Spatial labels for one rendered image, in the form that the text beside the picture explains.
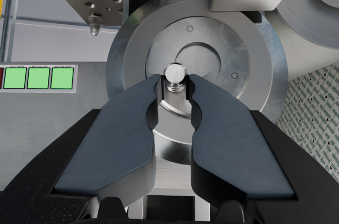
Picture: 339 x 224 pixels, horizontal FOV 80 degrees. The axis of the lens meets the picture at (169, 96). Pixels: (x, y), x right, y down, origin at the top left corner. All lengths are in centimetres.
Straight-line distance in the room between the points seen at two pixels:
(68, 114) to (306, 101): 49
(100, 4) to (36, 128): 33
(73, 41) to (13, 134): 148
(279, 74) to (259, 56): 2
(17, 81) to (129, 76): 49
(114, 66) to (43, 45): 191
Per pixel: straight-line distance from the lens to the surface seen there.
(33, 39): 212
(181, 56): 15
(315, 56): 22
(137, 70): 16
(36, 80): 60
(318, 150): 35
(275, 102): 18
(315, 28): 21
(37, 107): 60
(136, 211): 54
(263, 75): 17
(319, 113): 34
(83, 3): 53
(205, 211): 53
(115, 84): 17
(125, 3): 20
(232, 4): 17
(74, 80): 55
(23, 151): 62
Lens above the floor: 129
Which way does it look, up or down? 7 degrees down
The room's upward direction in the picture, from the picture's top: 179 degrees counter-clockwise
